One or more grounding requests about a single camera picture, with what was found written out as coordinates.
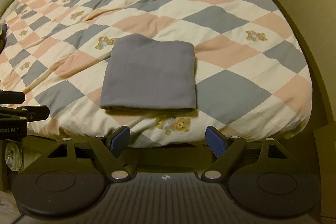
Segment checkered bear print quilt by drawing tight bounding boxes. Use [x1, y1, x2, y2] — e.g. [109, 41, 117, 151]
[0, 0, 311, 148]

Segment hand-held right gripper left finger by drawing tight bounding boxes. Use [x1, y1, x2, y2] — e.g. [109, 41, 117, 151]
[47, 126, 131, 182]

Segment grey plaid pillow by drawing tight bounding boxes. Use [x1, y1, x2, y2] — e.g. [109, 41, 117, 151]
[0, 0, 19, 14]

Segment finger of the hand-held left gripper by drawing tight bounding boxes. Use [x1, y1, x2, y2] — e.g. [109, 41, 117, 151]
[0, 105, 50, 121]
[0, 90, 26, 104]

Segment grey pants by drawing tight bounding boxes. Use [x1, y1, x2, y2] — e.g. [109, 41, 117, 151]
[100, 33, 197, 111]

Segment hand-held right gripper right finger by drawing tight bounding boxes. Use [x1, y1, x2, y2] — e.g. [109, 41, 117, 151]
[201, 126, 286, 182]

